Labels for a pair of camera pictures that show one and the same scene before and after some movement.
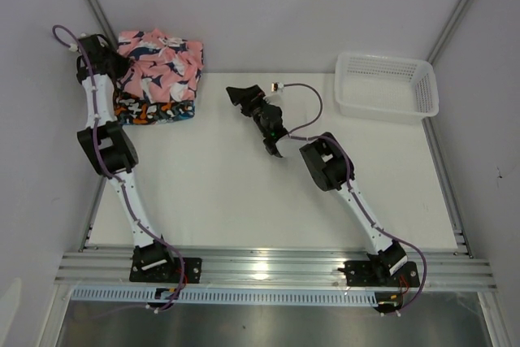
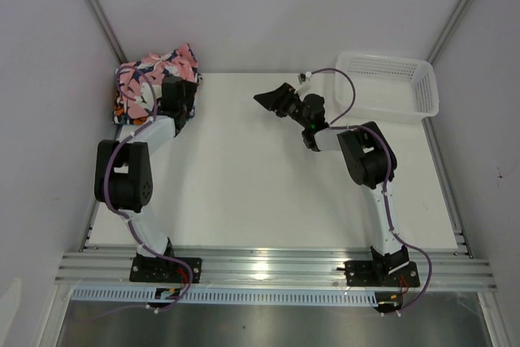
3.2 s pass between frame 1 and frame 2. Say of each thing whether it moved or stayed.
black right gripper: moved
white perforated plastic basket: stayed
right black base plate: stayed
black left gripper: moved
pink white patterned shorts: moved
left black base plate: stayed
